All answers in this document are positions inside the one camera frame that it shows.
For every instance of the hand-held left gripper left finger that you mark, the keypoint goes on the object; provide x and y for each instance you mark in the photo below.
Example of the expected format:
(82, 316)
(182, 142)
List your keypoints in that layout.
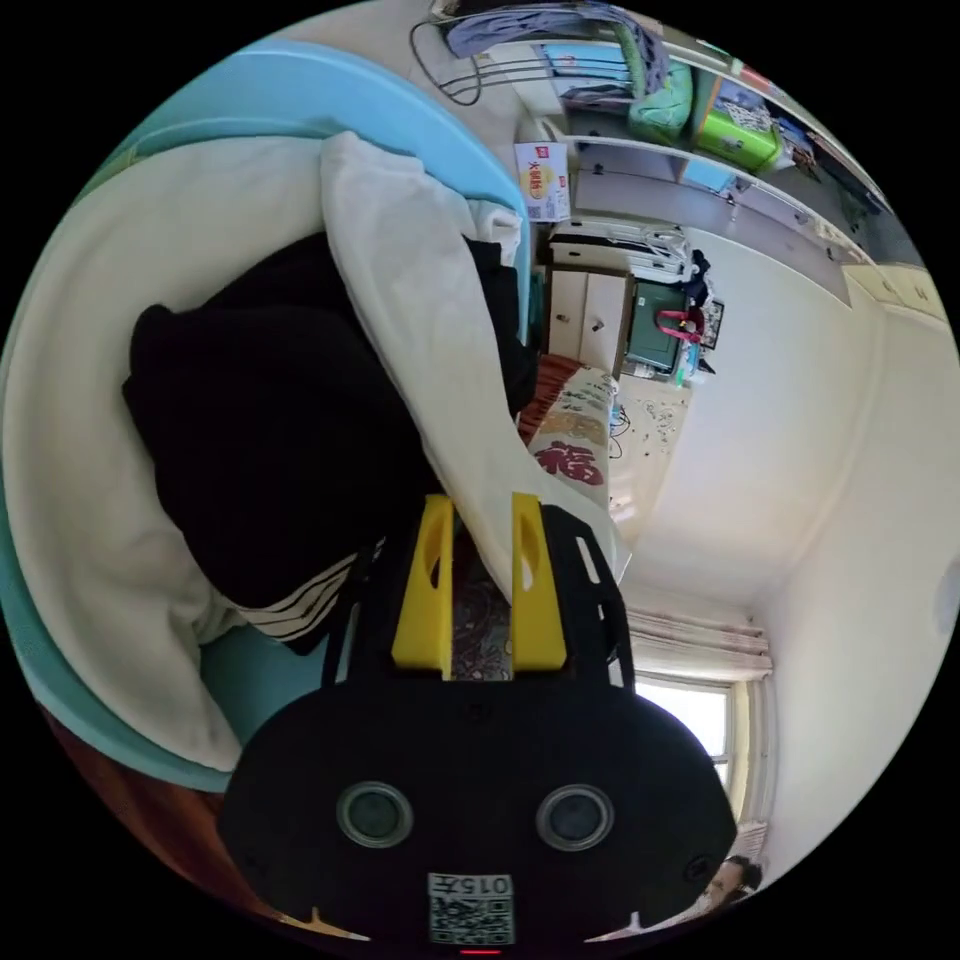
(420, 600)

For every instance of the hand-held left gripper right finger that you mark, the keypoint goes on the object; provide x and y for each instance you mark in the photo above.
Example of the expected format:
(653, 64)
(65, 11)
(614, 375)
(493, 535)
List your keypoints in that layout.
(538, 607)

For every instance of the white short sleeve shirt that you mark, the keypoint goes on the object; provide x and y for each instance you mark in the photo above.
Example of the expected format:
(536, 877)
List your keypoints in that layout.
(420, 322)

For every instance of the pale curtain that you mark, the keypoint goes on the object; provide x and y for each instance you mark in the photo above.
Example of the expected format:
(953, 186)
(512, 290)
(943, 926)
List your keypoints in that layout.
(697, 637)

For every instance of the window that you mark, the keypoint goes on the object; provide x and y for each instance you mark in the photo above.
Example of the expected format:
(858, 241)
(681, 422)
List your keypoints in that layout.
(686, 724)

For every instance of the pile of clothes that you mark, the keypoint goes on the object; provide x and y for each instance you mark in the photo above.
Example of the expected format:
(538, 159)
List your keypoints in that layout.
(262, 420)

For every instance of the cream cupboard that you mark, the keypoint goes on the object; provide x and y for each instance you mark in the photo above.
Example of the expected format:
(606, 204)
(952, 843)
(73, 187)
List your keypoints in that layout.
(583, 315)

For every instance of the person's body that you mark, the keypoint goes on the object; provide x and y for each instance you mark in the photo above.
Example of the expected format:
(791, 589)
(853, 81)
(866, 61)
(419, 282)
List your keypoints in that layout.
(733, 879)

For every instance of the white printed carton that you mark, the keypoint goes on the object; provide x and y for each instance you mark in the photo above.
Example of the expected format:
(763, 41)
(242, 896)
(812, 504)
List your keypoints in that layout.
(544, 182)

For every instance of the white shelf unit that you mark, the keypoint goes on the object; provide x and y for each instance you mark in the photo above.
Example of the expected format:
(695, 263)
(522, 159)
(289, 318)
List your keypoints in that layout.
(675, 176)

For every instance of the bed with blue sheet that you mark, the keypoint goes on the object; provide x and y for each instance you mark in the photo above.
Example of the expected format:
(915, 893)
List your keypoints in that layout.
(315, 82)

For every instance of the metal chair with clothes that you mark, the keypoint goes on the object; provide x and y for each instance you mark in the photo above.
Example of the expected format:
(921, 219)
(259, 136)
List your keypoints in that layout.
(525, 45)

